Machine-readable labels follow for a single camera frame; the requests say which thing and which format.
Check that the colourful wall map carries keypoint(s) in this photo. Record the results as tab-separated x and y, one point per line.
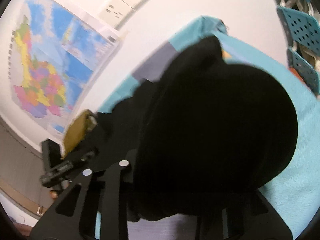
57	50

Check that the black garment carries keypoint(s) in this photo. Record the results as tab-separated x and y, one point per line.
205	131

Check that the mustard yellow garment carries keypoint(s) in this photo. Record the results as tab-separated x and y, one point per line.
77	131

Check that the person's left hand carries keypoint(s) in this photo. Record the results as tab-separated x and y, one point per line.
54	194

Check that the grey wooden door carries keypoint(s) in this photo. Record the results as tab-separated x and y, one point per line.
21	167

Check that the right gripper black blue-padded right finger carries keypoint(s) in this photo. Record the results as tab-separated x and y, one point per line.
250	216

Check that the teal perforated storage rack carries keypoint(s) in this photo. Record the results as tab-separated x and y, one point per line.
300	19

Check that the teal grey bed sheet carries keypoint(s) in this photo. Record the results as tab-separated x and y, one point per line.
294	193

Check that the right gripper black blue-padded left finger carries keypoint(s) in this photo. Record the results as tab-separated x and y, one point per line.
74	214

